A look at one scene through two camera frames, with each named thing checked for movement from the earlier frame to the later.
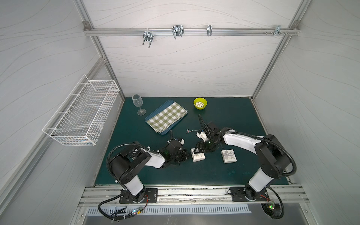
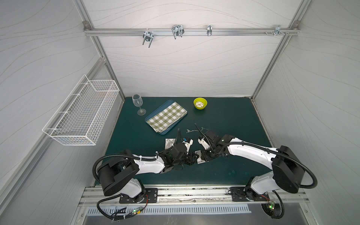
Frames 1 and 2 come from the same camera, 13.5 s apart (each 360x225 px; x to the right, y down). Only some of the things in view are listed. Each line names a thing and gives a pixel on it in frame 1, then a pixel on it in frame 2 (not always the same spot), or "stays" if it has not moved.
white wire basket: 77,120 stays
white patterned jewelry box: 228,156 → 199,160
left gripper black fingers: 182,155 → 191,158
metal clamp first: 147,36 stays
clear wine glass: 138,102 stays
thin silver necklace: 188,131 stays
